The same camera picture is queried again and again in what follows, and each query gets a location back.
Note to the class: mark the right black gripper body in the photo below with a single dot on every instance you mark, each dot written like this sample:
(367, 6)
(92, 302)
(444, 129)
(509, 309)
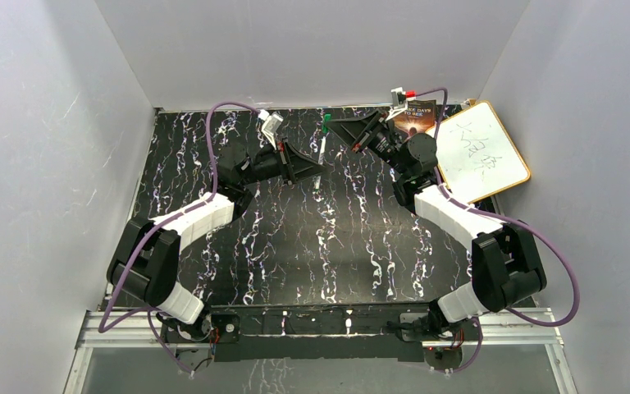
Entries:
(386, 145)

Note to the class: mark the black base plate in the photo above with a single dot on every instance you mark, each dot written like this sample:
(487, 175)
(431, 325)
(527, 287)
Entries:
(234, 333)

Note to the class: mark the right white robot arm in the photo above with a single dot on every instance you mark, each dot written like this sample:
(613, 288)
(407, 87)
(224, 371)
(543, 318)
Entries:
(506, 266)

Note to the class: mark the dark book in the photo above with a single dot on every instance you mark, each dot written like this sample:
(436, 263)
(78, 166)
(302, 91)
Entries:
(419, 117)

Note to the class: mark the whiteboard with wooden frame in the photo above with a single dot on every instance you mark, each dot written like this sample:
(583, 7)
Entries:
(476, 156)

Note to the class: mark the white marker pen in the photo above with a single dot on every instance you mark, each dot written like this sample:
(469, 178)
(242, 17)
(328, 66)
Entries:
(320, 160)

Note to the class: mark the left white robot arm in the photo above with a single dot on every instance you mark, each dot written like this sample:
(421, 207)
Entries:
(146, 260)

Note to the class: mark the green pen cap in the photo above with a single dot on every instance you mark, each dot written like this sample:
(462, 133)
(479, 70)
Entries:
(326, 119)

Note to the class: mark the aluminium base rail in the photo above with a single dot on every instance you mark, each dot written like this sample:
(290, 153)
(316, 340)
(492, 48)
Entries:
(141, 330)

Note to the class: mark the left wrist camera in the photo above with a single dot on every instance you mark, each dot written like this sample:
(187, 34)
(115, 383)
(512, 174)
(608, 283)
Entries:
(271, 122)

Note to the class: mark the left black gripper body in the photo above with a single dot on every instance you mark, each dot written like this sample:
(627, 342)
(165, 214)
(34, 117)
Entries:
(267, 167)

